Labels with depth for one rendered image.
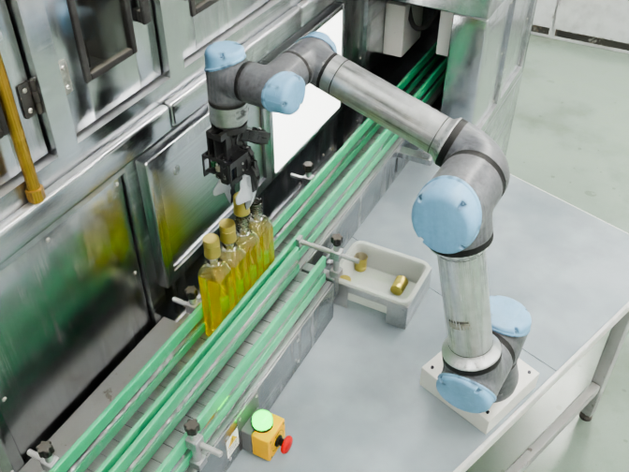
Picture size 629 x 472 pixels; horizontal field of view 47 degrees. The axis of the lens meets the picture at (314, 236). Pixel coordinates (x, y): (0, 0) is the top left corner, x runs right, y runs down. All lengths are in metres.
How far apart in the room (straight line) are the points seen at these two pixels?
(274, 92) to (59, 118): 0.37
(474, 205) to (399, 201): 1.10
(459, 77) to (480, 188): 1.18
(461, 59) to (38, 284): 1.47
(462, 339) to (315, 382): 0.48
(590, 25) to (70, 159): 4.26
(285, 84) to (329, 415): 0.78
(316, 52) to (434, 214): 0.40
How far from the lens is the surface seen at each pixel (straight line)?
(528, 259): 2.15
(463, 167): 1.24
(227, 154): 1.44
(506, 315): 1.57
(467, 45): 2.33
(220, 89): 1.37
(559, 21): 5.24
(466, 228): 1.20
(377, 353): 1.83
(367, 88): 1.36
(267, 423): 1.58
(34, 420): 1.56
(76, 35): 1.32
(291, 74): 1.32
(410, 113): 1.34
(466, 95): 2.40
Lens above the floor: 2.13
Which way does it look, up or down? 40 degrees down
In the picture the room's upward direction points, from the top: straight up
